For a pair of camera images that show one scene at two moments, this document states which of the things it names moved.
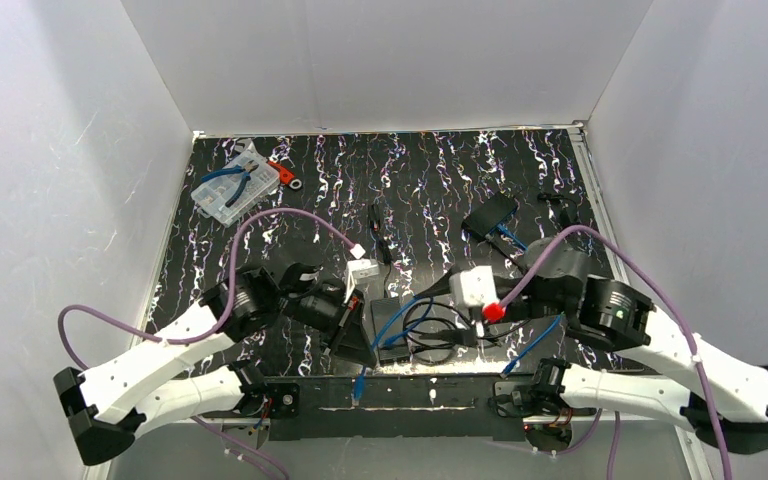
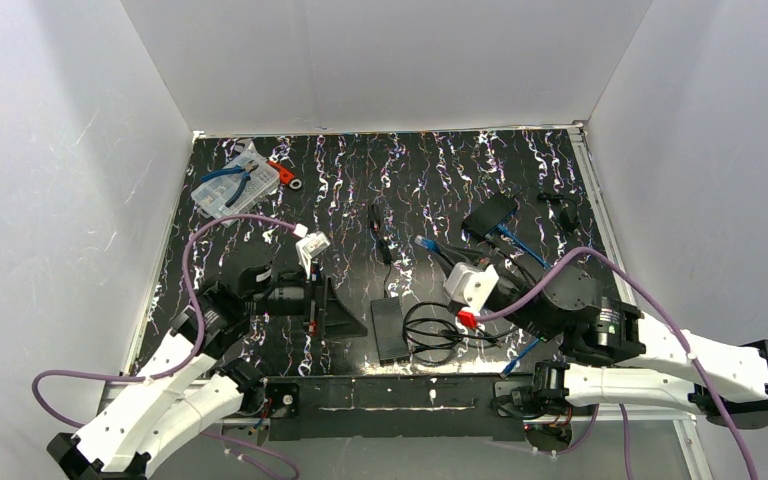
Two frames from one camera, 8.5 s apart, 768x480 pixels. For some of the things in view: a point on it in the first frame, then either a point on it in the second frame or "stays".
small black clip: [374, 216] stays
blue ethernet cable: [387, 343] to [431, 244]
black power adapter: [390, 330] stays
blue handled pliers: [244, 170] stays
